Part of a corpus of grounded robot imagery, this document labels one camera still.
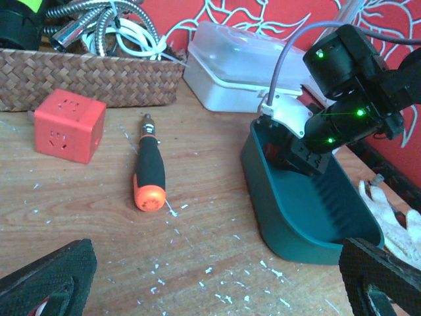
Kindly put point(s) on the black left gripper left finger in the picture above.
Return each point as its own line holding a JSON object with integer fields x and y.
{"x": 64, "y": 276}

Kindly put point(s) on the wicker basket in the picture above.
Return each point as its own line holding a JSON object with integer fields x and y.
{"x": 28, "y": 77}

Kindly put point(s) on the red cube block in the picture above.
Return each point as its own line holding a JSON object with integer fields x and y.
{"x": 69, "y": 126}

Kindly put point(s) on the large red spring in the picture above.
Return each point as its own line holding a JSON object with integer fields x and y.
{"x": 39, "y": 309}

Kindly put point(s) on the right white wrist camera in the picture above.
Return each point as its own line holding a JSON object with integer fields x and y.
{"x": 287, "y": 111}

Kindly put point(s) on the white translucent storage box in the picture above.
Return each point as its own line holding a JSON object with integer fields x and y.
{"x": 229, "y": 69}

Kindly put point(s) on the green black cordless drill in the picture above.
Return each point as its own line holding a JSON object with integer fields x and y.
{"x": 22, "y": 23}

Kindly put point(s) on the orange black screwdriver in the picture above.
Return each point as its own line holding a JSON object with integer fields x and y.
{"x": 149, "y": 181}

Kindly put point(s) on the white work glove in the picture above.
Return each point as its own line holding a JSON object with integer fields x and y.
{"x": 402, "y": 242}

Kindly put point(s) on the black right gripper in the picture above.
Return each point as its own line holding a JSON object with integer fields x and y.
{"x": 294, "y": 155}

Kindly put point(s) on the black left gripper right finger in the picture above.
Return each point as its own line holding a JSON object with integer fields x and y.
{"x": 375, "y": 279}

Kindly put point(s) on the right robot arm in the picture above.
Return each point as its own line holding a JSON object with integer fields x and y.
{"x": 367, "y": 98}

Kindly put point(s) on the teal plastic tray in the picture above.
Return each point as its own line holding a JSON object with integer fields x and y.
{"x": 302, "y": 218}

